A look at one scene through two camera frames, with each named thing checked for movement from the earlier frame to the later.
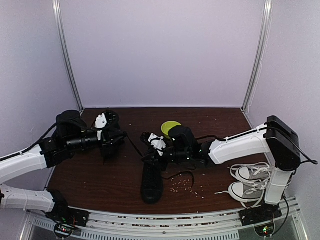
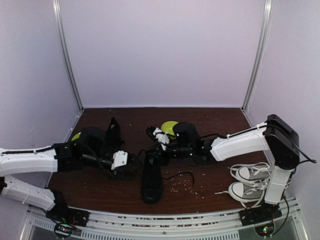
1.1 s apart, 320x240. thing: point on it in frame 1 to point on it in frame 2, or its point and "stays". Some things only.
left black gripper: x=110 y=139 to x=118 y=173
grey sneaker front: x=249 y=193 stays
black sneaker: x=152 y=176 stays
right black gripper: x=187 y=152 stays
